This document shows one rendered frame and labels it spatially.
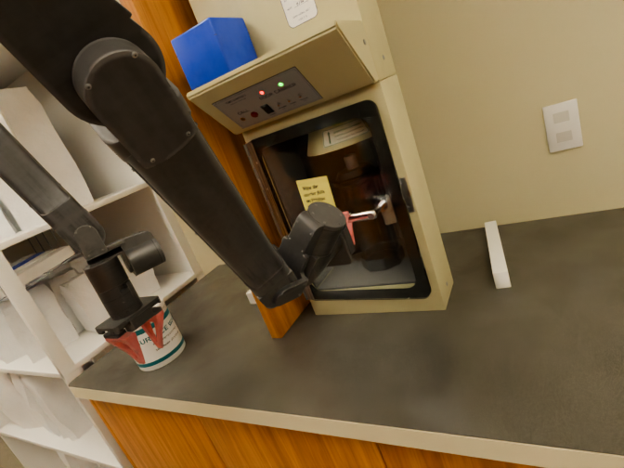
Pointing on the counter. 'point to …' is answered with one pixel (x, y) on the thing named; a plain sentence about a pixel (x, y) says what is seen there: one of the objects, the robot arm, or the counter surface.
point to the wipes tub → (160, 357)
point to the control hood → (343, 43)
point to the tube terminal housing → (260, 19)
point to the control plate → (292, 85)
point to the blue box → (213, 49)
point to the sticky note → (315, 190)
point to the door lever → (369, 212)
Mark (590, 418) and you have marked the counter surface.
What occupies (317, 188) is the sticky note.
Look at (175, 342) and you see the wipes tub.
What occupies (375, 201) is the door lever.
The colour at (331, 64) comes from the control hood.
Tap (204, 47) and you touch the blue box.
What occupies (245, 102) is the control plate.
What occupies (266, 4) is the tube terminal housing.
